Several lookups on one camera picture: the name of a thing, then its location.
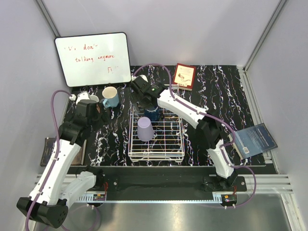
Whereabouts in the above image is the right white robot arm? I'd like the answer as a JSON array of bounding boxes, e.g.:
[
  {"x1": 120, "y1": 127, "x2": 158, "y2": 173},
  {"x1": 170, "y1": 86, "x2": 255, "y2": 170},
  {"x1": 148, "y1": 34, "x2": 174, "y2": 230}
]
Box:
[{"x1": 130, "y1": 75, "x2": 238, "y2": 191}]

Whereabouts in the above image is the light blue paperback book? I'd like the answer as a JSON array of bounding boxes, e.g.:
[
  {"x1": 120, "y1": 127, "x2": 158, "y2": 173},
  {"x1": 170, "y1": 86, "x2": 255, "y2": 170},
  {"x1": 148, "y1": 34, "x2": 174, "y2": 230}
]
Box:
[{"x1": 232, "y1": 132, "x2": 259, "y2": 160}]

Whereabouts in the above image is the dark blue book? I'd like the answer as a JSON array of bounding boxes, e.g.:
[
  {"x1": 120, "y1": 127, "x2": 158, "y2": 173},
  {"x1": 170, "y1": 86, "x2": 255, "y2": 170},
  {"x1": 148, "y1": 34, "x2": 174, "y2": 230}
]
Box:
[{"x1": 234, "y1": 123, "x2": 278, "y2": 154}]

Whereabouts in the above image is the dark Tale of Two Cities book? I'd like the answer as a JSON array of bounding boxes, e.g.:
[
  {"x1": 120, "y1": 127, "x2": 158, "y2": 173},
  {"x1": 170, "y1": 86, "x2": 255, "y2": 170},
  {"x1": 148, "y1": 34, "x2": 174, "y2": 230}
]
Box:
[{"x1": 40, "y1": 138, "x2": 87, "y2": 167}]

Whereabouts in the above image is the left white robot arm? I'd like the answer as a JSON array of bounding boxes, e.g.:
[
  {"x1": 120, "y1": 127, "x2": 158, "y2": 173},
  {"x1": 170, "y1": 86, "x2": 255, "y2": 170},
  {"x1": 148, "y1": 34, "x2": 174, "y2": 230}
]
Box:
[{"x1": 16, "y1": 99, "x2": 110, "y2": 230}]

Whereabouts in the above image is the red and cream book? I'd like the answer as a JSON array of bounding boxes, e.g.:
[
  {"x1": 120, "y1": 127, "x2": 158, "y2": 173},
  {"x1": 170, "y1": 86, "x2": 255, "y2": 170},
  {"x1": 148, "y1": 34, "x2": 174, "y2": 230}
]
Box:
[{"x1": 172, "y1": 63, "x2": 196, "y2": 91}]

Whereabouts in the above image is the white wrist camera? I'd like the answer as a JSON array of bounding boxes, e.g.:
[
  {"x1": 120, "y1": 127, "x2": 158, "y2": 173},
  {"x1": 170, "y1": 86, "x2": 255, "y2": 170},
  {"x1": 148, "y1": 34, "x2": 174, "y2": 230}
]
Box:
[
  {"x1": 69, "y1": 91, "x2": 90, "y2": 104},
  {"x1": 131, "y1": 75, "x2": 148, "y2": 82}
]

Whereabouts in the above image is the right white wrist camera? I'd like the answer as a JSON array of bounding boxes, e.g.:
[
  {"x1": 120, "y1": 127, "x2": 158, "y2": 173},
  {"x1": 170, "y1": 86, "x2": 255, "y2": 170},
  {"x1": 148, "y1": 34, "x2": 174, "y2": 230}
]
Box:
[{"x1": 131, "y1": 75, "x2": 148, "y2": 82}]

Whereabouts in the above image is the dark blue ceramic mug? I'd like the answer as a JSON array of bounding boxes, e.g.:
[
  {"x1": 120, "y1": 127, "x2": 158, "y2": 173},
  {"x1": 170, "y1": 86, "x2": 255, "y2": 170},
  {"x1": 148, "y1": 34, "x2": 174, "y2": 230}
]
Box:
[{"x1": 144, "y1": 106, "x2": 160, "y2": 122}]

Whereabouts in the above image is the light blue ceramic mug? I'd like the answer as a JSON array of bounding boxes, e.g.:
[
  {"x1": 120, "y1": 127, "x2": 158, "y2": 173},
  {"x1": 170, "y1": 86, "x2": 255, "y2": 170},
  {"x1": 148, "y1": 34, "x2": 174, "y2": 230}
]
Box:
[{"x1": 102, "y1": 86, "x2": 119, "y2": 108}]

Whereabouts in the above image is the white slotted cable duct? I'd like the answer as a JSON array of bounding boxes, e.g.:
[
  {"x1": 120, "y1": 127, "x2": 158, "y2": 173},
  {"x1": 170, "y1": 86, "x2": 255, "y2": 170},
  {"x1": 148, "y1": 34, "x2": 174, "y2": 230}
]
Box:
[{"x1": 77, "y1": 190, "x2": 237, "y2": 204}]

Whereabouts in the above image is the salmon pink floral mug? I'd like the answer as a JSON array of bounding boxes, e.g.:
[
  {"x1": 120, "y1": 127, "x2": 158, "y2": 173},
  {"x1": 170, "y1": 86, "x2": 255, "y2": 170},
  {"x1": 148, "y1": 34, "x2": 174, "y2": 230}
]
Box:
[{"x1": 90, "y1": 95, "x2": 99, "y2": 102}]

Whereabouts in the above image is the white wire dish rack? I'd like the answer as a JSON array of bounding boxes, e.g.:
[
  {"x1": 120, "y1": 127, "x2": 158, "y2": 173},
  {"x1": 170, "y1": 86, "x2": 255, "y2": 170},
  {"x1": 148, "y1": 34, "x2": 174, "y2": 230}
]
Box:
[{"x1": 128, "y1": 103, "x2": 185, "y2": 163}]

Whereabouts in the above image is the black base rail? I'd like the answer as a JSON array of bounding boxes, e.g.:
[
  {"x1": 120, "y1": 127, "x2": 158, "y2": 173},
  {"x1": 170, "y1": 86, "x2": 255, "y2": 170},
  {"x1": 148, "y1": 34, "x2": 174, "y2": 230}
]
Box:
[{"x1": 48, "y1": 166, "x2": 265, "y2": 202}]

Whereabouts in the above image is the lavender plastic cup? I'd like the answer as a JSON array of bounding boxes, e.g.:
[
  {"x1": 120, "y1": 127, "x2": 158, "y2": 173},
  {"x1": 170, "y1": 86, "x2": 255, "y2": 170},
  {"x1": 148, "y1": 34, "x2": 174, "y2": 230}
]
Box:
[{"x1": 137, "y1": 117, "x2": 154, "y2": 141}]

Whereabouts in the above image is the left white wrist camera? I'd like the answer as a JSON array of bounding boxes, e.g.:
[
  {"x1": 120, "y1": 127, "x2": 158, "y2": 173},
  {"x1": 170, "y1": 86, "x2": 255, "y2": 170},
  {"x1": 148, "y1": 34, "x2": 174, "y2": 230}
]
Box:
[{"x1": 69, "y1": 91, "x2": 90, "y2": 104}]

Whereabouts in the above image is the white dry-erase board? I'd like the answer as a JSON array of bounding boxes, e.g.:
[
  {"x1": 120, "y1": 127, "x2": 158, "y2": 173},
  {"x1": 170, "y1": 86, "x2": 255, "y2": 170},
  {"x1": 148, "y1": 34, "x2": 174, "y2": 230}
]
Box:
[{"x1": 54, "y1": 32, "x2": 131, "y2": 88}]

